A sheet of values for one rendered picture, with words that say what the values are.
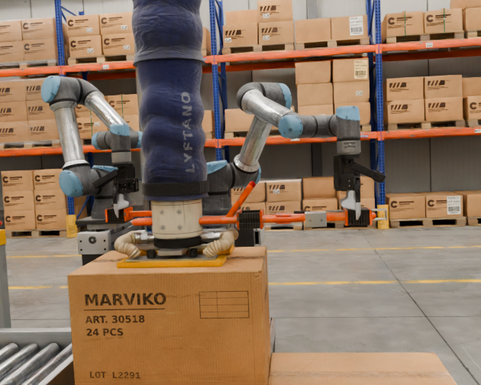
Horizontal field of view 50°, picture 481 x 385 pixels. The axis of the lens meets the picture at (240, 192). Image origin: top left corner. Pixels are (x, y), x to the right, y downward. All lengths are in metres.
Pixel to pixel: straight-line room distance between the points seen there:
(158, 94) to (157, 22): 0.22
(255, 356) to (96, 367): 0.50
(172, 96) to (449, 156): 9.10
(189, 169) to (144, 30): 0.46
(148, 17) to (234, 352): 1.06
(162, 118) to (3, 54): 8.78
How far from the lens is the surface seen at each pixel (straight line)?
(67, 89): 2.42
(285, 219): 1.70
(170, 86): 1.69
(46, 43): 10.03
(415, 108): 9.10
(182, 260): 1.67
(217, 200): 2.24
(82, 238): 2.29
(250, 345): 1.63
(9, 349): 2.41
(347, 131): 1.69
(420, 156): 10.40
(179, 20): 1.72
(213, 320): 1.62
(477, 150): 10.67
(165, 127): 1.67
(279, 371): 1.89
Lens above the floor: 1.28
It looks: 4 degrees down
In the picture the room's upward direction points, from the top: 3 degrees counter-clockwise
